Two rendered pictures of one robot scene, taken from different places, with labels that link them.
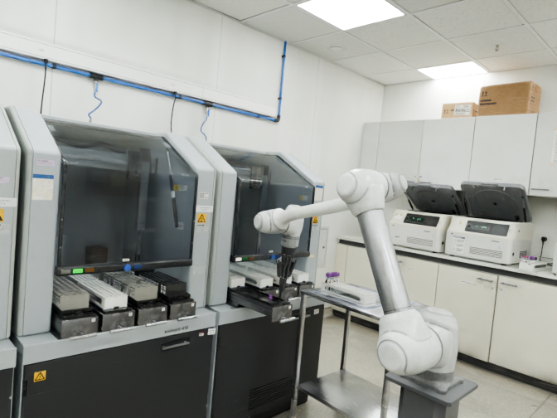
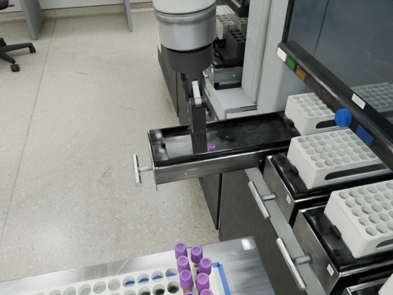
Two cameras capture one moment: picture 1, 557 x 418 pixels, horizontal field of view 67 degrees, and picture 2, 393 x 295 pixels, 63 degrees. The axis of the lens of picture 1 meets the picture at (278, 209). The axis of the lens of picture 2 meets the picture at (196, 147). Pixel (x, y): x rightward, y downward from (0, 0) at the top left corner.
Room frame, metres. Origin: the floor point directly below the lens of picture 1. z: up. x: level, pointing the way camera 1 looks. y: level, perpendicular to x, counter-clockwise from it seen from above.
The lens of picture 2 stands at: (2.40, -0.48, 1.29)
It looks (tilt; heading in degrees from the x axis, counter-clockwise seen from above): 41 degrees down; 121
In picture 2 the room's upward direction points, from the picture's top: straight up
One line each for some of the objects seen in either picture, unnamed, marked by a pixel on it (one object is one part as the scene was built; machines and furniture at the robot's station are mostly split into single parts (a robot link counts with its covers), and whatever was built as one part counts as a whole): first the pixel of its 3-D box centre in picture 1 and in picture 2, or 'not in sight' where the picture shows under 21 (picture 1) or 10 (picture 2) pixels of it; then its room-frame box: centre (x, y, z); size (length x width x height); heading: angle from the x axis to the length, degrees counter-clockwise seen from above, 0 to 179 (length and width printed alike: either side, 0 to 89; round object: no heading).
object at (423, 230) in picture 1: (429, 216); not in sight; (4.25, -1.53, 1.22); 0.62 x 0.56 x 0.64; 133
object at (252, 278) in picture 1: (249, 278); (362, 153); (2.44, 0.13, 0.83); 0.30 x 0.10 x 0.06; 45
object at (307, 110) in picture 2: (221, 278); (348, 109); (2.38, 0.29, 0.83); 0.30 x 0.10 x 0.06; 45
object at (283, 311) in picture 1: (240, 294); (278, 137); (2.26, 0.16, 0.78); 0.73 x 0.14 x 0.09; 45
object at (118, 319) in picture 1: (89, 299); not in sight; (1.94, 0.84, 0.78); 0.73 x 0.14 x 0.09; 45
